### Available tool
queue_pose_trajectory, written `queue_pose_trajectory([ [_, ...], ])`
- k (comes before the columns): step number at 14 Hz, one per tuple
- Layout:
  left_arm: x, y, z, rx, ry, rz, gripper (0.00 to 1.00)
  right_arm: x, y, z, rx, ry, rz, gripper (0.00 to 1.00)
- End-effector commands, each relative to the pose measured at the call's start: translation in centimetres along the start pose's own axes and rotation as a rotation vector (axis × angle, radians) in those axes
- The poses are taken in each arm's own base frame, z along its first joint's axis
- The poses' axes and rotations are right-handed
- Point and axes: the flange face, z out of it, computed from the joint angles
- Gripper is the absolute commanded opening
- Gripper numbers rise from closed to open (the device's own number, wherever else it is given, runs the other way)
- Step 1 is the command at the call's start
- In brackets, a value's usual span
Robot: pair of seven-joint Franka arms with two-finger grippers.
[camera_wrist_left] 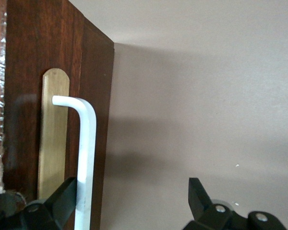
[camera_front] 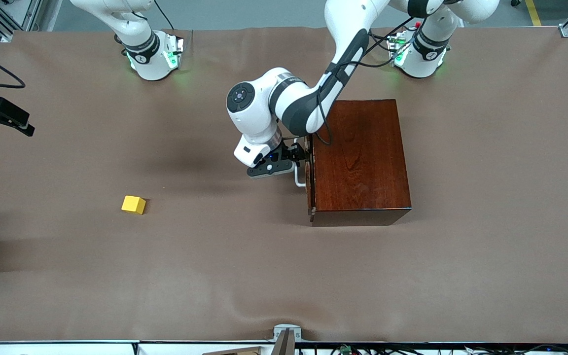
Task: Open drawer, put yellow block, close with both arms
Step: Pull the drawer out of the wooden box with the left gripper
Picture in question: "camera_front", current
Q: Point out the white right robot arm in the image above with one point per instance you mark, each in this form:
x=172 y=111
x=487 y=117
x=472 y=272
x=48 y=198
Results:
x=141 y=49

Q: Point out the aluminium camera post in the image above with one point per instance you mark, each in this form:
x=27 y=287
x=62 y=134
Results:
x=284 y=345

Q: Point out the green terminal connector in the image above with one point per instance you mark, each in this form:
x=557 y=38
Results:
x=345 y=349

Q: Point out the brown table cover sheet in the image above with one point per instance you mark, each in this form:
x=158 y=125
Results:
x=116 y=286

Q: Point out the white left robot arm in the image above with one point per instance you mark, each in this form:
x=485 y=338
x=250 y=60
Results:
x=259 y=98

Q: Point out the yellow cube block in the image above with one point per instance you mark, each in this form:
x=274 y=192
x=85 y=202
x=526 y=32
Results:
x=132 y=203

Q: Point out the tan cardboard piece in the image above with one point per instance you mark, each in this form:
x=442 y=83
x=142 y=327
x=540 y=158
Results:
x=239 y=351

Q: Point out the grey metal bracket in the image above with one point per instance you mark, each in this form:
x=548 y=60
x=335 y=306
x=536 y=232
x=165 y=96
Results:
x=286 y=327

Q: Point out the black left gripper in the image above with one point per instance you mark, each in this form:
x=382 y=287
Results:
x=291 y=152

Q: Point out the dark red wooden cabinet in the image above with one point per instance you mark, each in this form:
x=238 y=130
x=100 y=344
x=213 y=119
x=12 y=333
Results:
x=358 y=158

